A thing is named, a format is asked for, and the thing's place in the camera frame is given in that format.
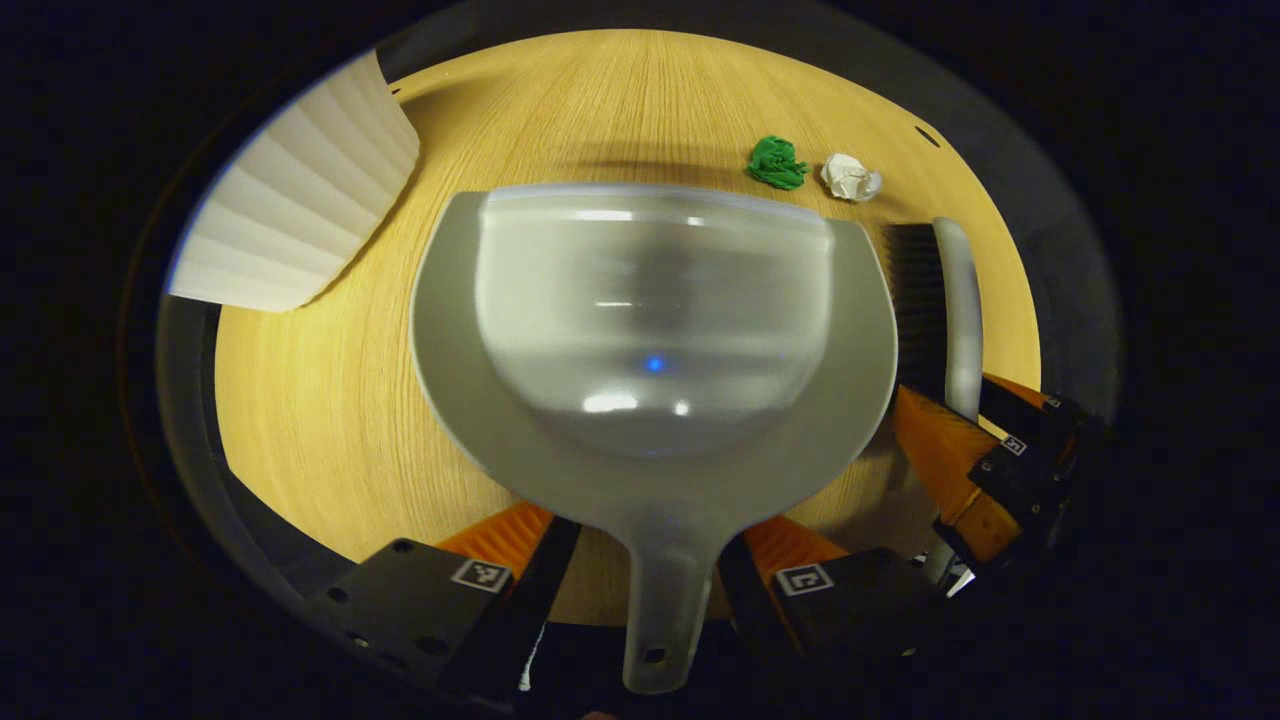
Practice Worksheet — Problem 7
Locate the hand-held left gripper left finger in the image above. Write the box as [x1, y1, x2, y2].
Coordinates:
[305, 500, 583, 706]

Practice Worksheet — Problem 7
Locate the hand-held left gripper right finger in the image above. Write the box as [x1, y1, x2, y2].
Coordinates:
[716, 513, 963, 666]

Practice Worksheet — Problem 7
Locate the small grey broom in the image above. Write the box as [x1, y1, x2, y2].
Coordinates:
[880, 217, 986, 426]

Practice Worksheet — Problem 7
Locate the white paper ball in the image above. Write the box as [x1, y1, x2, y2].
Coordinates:
[820, 152, 884, 203]

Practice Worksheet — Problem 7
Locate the grey plastic dustpan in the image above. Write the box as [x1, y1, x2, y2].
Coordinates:
[410, 183, 899, 696]

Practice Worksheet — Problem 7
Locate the green paper ball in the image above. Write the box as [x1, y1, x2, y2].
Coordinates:
[745, 135, 811, 191]

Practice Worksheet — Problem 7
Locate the white ribbed garbage bin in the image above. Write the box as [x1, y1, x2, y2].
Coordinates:
[168, 50, 421, 313]

